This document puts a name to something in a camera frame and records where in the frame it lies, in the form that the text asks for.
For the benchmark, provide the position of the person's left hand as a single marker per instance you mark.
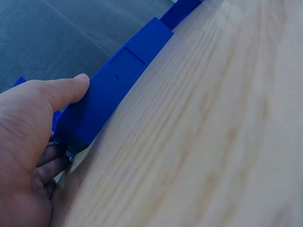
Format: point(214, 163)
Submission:
point(21, 142)

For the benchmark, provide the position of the blue plastic leg block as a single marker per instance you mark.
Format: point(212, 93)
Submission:
point(113, 89)
point(176, 14)

